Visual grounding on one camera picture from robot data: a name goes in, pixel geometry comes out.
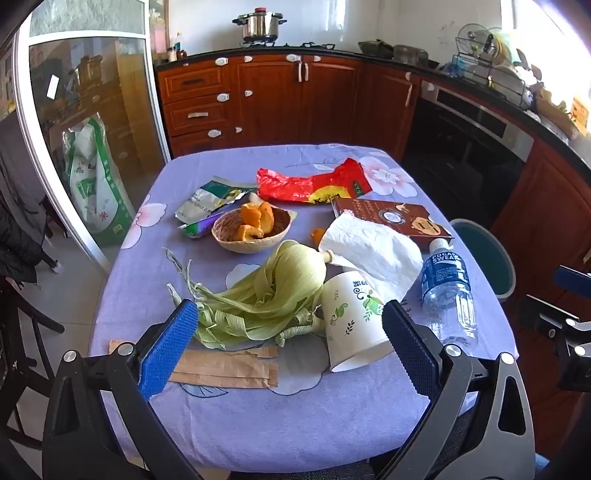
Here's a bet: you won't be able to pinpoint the dark green bowl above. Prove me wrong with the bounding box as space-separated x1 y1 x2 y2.
358 39 396 59

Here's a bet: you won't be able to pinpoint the black gas hob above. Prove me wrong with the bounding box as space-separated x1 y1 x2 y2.
238 41 337 51

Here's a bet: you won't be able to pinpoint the small seasoning bottles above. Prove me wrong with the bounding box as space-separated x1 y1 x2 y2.
166 32 188 63

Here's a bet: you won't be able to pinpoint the brown cardboard box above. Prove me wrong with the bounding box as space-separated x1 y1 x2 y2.
331 196 455 250

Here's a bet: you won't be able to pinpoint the glass sliding door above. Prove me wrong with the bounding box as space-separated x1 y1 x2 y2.
14 0 174 273

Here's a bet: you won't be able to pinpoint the glass bowl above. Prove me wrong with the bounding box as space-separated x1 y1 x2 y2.
392 45 430 65

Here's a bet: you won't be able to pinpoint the wicker basket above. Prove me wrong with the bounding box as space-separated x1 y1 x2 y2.
536 88 583 139

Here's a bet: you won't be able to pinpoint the green corn husks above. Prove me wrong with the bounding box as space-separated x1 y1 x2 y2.
164 240 335 350

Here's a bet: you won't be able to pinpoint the purple wrapper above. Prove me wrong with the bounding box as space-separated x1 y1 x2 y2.
179 215 227 240

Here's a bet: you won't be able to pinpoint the woven wicker bowl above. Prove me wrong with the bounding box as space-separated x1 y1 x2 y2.
211 209 293 254

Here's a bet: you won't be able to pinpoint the white printed paper cup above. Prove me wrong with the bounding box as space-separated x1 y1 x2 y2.
322 271 395 374

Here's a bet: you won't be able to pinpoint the teal trash bin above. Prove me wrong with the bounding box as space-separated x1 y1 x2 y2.
449 218 517 303

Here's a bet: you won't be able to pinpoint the wooden kitchen cabinet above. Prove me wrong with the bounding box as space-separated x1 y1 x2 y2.
154 48 591 416

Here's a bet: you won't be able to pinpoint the black built-in oven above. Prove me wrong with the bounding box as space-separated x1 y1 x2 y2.
402 78 536 229

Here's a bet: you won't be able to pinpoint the clear plastic bottle blue label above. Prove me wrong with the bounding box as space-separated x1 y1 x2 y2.
420 239 478 352

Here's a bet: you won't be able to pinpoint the steel cooking pot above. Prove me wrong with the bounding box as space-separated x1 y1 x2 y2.
232 7 286 43

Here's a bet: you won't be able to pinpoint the green white rice bag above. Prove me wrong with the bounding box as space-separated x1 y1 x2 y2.
62 117 137 247

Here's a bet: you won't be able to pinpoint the orange peel pieces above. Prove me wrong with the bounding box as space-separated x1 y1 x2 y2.
235 202 276 241

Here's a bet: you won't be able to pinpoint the wire dish rack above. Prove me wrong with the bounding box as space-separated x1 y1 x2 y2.
450 21 536 109

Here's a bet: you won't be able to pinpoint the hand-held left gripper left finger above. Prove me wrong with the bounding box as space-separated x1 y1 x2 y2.
42 299 204 480

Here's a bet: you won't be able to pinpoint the white child safety locks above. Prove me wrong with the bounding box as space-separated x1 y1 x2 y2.
199 54 416 139

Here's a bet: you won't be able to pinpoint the brown paper sleeve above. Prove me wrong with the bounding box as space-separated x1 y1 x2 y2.
109 340 279 370
168 357 280 389

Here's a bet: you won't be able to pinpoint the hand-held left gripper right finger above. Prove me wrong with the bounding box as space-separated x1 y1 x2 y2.
379 299 536 480

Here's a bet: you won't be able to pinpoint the white tissue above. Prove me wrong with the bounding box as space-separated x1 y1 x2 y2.
318 215 424 303

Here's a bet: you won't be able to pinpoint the dark wooden chair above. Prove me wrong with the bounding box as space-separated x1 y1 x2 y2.
0 272 65 462

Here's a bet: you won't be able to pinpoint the green white snack packet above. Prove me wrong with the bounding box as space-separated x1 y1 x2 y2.
174 176 259 221

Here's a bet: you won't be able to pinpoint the black jacket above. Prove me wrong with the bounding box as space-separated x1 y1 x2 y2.
0 111 61 284

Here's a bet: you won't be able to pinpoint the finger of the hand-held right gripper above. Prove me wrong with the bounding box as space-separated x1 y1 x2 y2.
517 293 581 332
554 265 591 289

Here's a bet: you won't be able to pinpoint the red plastic wrapper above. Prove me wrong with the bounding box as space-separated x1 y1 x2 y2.
257 158 374 205

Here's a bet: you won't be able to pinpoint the purple floral tablecloth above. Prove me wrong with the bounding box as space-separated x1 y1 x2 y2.
88 143 520 474

